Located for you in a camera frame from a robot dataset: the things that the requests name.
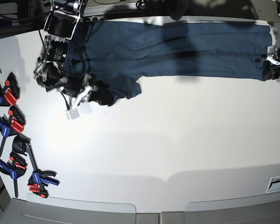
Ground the blue red bar clamp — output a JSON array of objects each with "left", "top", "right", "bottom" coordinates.
[
  {"left": 26, "top": 143, "right": 60, "bottom": 198},
  {"left": 0, "top": 151, "right": 27, "bottom": 198},
  {"left": 0, "top": 105, "right": 26, "bottom": 157},
  {"left": 0, "top": 72, "right": 21, "bottom": 107}
]

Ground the white label card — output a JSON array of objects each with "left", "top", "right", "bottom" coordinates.
[{"left": 266, "top": 175, "right": 280, "bottom": 194}]

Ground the top blue red bar clamp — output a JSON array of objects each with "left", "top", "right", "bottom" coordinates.
[{"left": 0, "top": 72, "right": 21, "bottom": 107}]

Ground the lower blue red bar clamp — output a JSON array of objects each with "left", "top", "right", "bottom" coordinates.
[{"left": 26, "top": 143, "right": 60, "bottom": 198}]

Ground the blue T-shirt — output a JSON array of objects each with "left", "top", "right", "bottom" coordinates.
[{"left": 64, "top": 21, "right": 272, "bottom": 100}]

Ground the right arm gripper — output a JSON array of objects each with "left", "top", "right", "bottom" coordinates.
[{"left": 60, "top": 81, "right": 114, "bottom": 110}]

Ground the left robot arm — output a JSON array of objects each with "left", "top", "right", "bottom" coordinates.
[{"left": 262, "top": 0, "right": 280, "bottom": 80}]

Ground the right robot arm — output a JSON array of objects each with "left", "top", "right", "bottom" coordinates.
[{"left": 34, "top": 0, "right": 113, "bottom": 110}]

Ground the grey base plate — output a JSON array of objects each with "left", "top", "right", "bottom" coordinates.
[
  {"left": 22, "top": 194, "right": 136, "bottom": 224},
  {"left": 184, "top": 193, "right": 280, "bottom": 224}
]

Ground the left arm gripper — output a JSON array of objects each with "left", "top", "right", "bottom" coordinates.
[{"left": 261, "top": 43, "right": 280, "bottom": 81}]

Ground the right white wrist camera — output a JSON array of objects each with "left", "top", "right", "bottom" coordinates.
[{"left": 65, "top": 108, "right": 80, "bottom": 120}]

